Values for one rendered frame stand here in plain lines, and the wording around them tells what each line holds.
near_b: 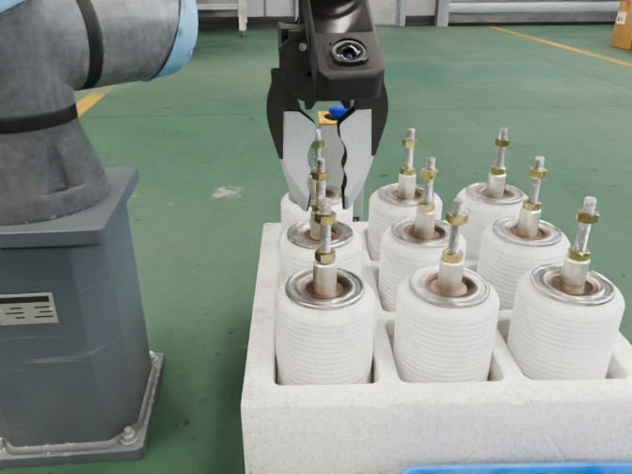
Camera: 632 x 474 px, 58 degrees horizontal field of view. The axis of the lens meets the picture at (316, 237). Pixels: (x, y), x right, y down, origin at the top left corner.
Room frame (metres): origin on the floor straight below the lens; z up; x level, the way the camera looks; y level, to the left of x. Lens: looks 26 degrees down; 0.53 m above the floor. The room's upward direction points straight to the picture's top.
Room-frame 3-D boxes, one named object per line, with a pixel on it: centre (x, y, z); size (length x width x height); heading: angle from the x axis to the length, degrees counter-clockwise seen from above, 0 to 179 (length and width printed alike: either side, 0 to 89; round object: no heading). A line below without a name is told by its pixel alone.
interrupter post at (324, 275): (0.46, -0.01, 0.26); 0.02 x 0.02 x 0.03
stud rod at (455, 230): (0.47, -0.13, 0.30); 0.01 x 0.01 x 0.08
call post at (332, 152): (0.87, -0.04, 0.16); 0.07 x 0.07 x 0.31; 2
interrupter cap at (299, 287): (0.46, -0.01, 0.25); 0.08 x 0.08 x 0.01
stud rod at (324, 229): (0.46, -0.01, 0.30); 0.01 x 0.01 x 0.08
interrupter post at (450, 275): (0.47, -0.13, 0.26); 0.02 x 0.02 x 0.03
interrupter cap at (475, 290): (0.47, -0.13, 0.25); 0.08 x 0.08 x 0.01
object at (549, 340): (0.47, -0.24, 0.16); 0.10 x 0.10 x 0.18
